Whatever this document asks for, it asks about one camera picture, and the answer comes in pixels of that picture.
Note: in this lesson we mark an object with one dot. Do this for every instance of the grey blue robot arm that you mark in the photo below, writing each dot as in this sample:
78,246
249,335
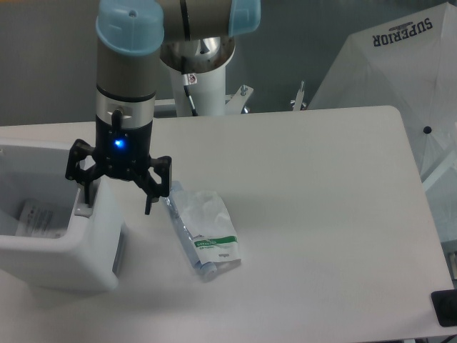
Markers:
193,39

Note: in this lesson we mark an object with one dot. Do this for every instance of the crumpled white plastic package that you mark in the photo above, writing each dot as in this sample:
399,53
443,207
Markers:
205,230

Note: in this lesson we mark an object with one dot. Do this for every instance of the paper leaflet inside trash can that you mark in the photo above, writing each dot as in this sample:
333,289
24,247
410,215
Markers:
42,220

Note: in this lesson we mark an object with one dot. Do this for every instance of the white metal base frame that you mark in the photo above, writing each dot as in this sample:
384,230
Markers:
234,103

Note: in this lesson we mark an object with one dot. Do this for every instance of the black device at table corner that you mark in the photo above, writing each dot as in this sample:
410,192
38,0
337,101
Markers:
444,303

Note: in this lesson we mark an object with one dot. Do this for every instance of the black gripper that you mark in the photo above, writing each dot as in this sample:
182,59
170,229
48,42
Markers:
123,151

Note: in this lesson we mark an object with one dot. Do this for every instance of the white push-lid trash can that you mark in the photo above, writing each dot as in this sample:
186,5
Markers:
86,258

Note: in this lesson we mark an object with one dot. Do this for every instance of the white superior umbrella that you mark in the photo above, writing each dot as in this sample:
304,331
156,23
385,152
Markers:
408,63

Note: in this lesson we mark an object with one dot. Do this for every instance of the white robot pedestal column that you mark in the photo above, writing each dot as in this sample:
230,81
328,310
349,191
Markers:
200,85

